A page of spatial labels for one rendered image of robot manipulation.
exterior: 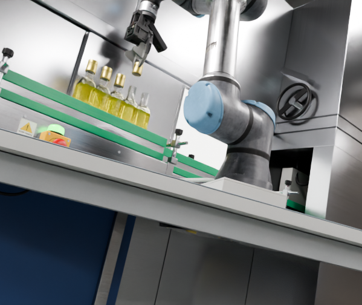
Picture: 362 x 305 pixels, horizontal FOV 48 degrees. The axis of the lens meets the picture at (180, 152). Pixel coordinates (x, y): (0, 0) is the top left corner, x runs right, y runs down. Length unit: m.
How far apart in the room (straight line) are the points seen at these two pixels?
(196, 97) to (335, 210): 1.19
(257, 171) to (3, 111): 0.67
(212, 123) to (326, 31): 1.51
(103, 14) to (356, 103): 1.32
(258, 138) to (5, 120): 0.65
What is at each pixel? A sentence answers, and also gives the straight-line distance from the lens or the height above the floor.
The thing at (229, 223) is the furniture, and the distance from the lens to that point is 0.99.
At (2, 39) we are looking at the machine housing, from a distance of 1.53.
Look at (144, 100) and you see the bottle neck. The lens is 1.53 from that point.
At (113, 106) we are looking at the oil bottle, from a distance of 1.43.
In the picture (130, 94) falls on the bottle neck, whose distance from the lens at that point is 1.50.
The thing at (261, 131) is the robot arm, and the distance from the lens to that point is 1.06.
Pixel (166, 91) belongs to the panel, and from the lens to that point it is 1.76.
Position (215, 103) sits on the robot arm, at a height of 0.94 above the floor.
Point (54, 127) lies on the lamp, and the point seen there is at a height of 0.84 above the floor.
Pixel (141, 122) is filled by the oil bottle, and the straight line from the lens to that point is 1.48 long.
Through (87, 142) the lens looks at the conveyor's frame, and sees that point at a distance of 1.23.
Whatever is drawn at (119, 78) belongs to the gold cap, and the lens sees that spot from 1.48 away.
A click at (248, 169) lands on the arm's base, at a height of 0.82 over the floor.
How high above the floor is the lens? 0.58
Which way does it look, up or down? 14 degrees up
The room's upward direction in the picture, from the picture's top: 13 degrees clockwise
